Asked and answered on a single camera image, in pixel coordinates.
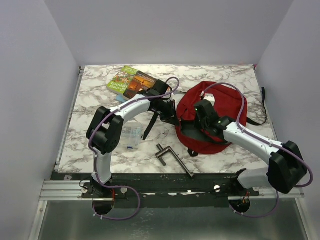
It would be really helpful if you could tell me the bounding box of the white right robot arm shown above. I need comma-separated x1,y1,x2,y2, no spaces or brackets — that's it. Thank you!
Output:
194,99,308,196

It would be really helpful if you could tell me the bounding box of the dark metal T-shaped tool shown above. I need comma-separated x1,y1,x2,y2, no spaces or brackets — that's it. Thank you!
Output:
155,143,195,179

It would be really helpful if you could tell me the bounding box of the green treehouse book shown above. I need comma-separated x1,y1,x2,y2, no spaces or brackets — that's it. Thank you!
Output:
106,65,138,95

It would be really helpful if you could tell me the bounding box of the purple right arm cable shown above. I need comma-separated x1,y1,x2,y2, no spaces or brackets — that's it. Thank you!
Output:
201,82,315,218

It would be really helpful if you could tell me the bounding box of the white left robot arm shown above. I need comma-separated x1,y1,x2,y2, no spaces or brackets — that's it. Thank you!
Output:
86,77,180,198

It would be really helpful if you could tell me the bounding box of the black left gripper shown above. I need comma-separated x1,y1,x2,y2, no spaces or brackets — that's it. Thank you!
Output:
155,99,180,127

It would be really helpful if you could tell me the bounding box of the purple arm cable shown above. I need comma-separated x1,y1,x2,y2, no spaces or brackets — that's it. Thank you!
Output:
201,82,315,218
88,76,181,221

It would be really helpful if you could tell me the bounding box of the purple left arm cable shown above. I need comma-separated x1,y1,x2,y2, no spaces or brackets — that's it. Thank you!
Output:
88,76,181,221

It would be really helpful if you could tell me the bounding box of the dark brown novel book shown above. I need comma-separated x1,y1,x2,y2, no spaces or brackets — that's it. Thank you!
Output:
123,71,157,100

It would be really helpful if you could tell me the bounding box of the clear plastic bag of parts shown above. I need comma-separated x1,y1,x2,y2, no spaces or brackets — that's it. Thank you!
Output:
119,122,143,150

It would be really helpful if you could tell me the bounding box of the light blue notebook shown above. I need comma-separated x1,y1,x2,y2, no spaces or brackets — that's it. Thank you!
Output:
115,94,129,103

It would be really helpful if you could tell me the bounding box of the aluminium rail frame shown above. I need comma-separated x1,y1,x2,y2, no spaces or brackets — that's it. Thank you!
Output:
31,65,310,240

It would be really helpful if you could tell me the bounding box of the red backpack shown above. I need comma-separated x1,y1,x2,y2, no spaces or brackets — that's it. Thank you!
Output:
142,81,267,158

